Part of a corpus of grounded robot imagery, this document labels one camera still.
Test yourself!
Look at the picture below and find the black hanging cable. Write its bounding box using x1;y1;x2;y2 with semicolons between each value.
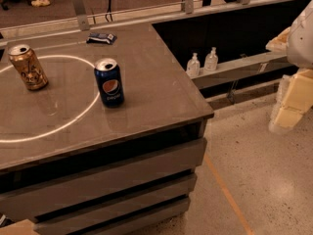
104;0;114;23

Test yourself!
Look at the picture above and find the clear sanitizer bottle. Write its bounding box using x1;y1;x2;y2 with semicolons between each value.
186;53;200;77
204;47;218;71

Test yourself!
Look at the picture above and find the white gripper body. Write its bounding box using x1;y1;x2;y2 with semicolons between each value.
287;0;313;69

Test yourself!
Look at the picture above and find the grey drawer cabinet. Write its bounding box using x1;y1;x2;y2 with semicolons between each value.
0;118;206;235

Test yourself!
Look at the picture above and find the blue Pepsi can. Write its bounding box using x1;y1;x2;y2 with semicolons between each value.
94;58;124;108

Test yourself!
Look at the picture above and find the right clear sanitizer bottle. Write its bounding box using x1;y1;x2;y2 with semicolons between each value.
204;47;218;71

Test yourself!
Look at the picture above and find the left clear sanitizer bottle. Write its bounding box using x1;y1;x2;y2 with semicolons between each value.
186;53;200;77

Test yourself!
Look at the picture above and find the metal railing post left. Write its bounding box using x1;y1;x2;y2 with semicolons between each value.
71;0;90;31

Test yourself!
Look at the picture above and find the blue rxbar blueberry wrapper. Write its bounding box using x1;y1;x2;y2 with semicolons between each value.
86;32;117;45

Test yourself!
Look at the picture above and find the orange soda can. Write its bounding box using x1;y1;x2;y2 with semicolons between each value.
8;44;48;91

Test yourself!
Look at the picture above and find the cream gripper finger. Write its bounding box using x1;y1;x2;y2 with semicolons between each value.
265;27;290;52
269;69;313;134

